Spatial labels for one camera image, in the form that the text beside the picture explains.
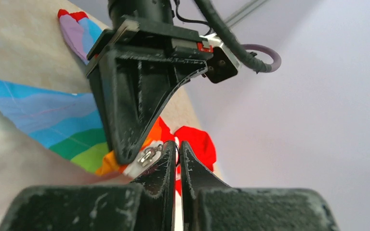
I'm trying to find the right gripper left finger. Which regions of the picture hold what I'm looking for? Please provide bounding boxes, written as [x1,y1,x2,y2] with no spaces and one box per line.
[0,141,176,231]

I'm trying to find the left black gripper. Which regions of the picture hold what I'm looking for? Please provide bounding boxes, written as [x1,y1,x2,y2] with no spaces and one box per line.
[86,0,213,165]

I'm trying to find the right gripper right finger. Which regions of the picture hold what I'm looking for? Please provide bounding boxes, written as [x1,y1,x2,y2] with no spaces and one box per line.
[180,141,339,231]

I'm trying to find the rainbow white red hooded jacket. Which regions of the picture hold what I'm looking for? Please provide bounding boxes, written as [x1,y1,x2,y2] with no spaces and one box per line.
[0,9,218,231]

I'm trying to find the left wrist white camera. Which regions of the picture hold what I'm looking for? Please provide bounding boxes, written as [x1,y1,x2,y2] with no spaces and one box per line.
[201,33,241,83]

